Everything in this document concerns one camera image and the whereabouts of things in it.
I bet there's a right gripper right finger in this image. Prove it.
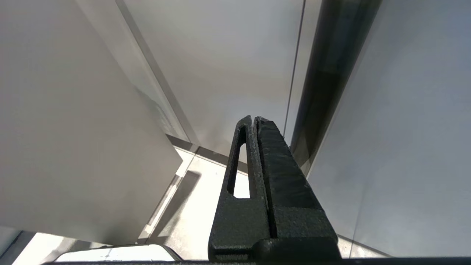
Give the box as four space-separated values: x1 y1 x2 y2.
253 116 342 261

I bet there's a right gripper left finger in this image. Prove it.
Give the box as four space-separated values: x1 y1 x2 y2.
208 115 272 262

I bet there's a white cabinet door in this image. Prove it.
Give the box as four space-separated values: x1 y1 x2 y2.
308 0 471 258
0 0 183 246

